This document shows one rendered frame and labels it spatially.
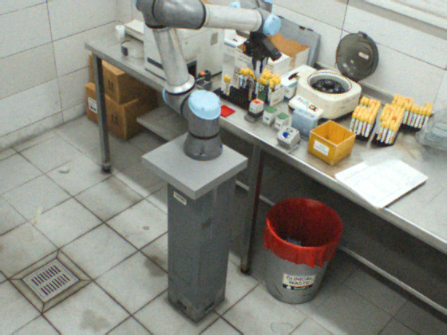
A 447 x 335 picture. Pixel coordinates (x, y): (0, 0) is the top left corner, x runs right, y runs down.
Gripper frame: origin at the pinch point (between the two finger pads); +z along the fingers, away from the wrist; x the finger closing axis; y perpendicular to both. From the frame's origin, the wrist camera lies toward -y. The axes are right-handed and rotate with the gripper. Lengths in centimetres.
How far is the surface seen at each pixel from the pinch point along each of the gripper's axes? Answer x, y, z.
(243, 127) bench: 9.6, -2.2, 20.6
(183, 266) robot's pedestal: 48, -7, 75
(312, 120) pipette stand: -4.0, -26.8, 11.0
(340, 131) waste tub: -9.1, -37.5, 12.9
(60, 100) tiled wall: -1, 170, 90
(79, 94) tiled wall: -17, 170, 91
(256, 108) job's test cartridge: 1.8, -1.9, 14.2
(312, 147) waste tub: 3.5, -33.5, 17.0
